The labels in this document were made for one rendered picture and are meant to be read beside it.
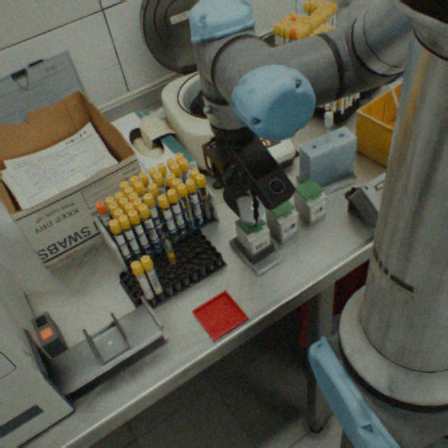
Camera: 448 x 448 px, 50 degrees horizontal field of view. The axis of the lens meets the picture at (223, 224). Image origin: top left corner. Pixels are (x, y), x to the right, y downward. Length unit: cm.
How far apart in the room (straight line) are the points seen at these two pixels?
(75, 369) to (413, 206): 61
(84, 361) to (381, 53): 58
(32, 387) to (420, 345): 51
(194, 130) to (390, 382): 69
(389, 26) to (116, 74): 83
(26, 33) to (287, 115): 73
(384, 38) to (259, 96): 12
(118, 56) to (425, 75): 102
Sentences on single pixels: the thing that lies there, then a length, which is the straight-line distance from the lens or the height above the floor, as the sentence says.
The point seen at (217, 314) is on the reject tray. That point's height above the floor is 88.
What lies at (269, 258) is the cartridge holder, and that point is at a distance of 85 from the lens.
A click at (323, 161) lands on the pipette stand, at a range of 93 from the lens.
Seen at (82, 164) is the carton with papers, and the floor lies 94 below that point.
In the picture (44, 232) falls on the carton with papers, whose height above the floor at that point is 96.
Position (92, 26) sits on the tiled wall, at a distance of 116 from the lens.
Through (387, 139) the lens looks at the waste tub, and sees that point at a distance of 99.
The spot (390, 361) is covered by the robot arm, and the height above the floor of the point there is 122.
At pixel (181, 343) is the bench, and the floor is 87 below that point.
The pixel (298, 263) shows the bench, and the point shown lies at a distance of 86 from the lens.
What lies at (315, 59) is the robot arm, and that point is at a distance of 54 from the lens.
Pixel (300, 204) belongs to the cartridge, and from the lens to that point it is 90.
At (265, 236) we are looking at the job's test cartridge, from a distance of 82.
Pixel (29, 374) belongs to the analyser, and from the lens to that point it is 69.
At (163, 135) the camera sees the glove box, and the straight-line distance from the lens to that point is 105.
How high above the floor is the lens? 156
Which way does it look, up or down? 48 degrees down
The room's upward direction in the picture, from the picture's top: 11 degrees counter-clockwise
